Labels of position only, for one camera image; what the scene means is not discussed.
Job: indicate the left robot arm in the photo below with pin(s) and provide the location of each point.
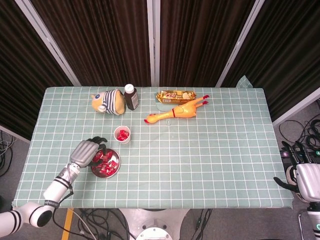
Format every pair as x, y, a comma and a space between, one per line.
57, 187

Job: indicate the grey metal partition rail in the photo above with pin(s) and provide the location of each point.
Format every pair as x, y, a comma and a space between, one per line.
15, 133
297, 107

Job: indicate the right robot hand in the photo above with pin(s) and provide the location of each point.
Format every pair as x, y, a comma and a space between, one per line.
310, 180

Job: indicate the round steel dish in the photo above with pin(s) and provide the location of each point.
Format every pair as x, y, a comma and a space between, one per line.
115, 156

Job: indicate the dark bottle white cap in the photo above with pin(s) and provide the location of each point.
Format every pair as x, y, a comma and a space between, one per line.
131, 100

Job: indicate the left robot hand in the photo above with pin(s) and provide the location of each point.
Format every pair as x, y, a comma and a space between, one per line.
83, 153

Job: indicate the golden biscuit packet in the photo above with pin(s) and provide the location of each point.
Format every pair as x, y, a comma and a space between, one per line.
175, 96

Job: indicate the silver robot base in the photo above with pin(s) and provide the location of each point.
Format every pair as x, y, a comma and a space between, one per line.
155, 225

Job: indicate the yellow striped plush toy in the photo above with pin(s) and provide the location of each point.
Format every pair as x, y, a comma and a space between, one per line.
110, 100

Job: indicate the white paper cup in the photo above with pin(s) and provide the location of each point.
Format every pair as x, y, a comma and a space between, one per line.
126, 142

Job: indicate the orange rubber chicken toy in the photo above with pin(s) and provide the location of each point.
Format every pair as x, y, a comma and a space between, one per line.
185, 110

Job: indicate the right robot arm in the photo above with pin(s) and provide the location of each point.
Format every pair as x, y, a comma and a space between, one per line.
313, 222

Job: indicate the grey metal partition post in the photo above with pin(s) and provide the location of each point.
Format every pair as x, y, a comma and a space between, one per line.
153, 50
239, 45
51, 46

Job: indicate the green checked tablecloth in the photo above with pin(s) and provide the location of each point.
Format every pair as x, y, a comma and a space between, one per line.
200, 162

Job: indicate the black power strip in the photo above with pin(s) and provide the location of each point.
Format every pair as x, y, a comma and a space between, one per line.
285, 154

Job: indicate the dark brown curtain panel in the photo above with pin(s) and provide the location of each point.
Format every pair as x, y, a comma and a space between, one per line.
100, 37
200, 37
20, 75
287, 50

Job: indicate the red candy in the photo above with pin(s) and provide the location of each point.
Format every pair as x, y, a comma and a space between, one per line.
110, 171
107, 155
98, 158
124, 132
120, 136
104, 167
113, 163

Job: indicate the yellow floor tape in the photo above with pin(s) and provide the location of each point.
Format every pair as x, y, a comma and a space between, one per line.
67, 225

